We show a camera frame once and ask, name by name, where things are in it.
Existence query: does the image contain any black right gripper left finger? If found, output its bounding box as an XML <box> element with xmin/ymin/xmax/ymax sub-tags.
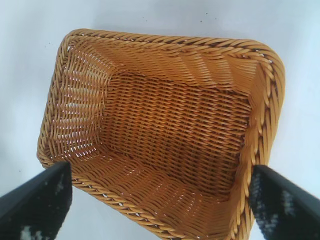
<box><xmin>0</xmin><ymin>161</ymin><xmax>73</xmax><ymax>240</ymax></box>

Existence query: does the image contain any brown woven wicker basket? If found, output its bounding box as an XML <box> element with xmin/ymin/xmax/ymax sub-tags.
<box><xmin>37</xmin><ymin>28</ymin><xmax>286</xmax><ymax>240</ymax></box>

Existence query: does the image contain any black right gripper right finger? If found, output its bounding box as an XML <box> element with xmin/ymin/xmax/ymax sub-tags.
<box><xmin>248</xmin><ymin>164</ymin><xmax>320</xmax><ymax>240</ymax></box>

